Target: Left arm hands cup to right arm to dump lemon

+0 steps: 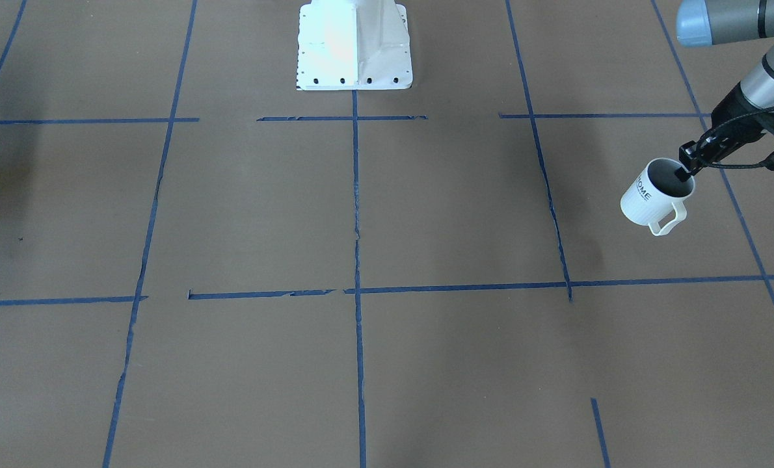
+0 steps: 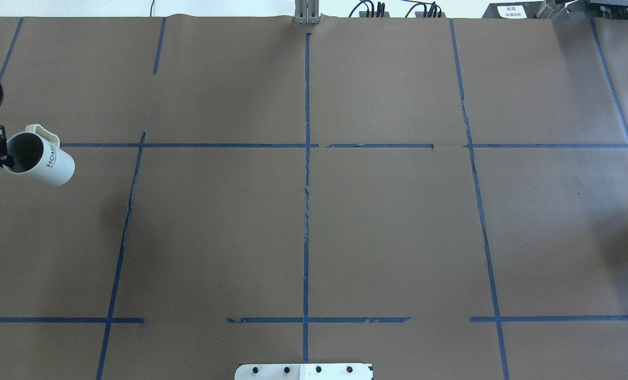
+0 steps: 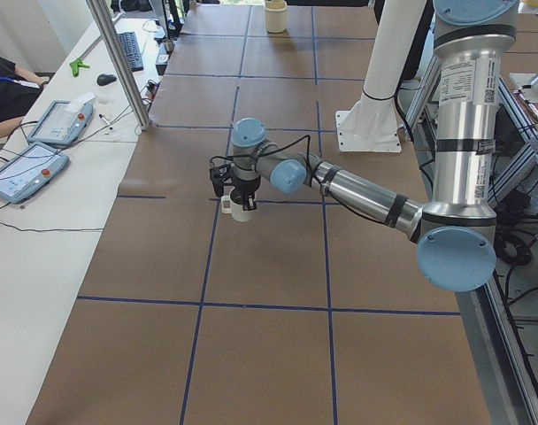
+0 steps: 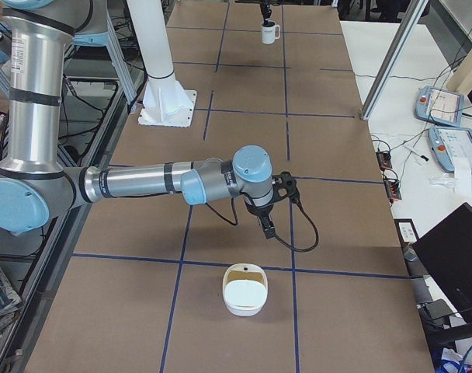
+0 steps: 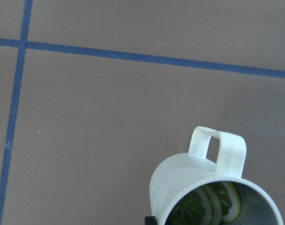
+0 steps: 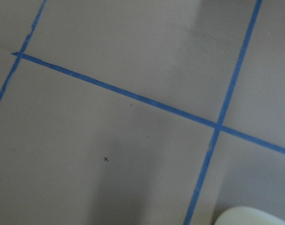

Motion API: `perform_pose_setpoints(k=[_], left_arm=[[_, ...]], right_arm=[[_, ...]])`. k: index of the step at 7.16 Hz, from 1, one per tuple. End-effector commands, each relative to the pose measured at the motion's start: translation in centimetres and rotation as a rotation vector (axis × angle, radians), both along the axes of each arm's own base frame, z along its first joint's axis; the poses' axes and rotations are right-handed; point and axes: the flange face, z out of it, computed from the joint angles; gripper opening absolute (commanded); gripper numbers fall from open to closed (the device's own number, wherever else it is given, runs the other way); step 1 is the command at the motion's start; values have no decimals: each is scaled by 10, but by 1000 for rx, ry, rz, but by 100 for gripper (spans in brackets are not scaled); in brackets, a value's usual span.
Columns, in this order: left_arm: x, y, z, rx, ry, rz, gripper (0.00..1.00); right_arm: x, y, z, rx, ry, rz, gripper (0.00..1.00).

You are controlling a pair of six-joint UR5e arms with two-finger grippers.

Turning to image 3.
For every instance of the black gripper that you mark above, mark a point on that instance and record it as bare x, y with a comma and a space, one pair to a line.
245, 187

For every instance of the white mug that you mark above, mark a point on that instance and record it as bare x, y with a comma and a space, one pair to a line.
233, 205

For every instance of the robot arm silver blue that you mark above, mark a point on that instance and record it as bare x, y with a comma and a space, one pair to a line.
454, 231

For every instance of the black marker pen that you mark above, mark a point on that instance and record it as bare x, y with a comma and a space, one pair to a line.
107, 122

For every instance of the black computer mouse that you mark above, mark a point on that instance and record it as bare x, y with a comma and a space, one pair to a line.
104, 79

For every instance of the white cream bin container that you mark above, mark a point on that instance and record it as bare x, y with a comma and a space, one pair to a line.
276, 12

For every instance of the white paper slip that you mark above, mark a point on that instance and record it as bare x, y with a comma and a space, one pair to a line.
79, 103

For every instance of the black keyboard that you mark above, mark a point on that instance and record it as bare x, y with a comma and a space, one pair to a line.
130, 47

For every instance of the far teach pendant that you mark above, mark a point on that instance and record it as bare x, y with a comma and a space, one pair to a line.
57, 129

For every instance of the teach pendant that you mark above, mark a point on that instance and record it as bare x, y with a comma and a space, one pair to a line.
57, 129
23, 176

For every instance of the near teach pendant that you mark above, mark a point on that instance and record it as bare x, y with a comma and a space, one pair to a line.
23, 176

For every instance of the green plastic tool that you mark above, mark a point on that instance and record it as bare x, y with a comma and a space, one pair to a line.
76, 66

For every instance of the seated person black shirt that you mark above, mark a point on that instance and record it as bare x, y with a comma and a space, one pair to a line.
19, 89

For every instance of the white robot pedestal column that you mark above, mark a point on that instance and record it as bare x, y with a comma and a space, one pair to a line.
371, 125

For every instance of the aluminium frame post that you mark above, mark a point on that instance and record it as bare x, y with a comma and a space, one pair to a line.
102, 18

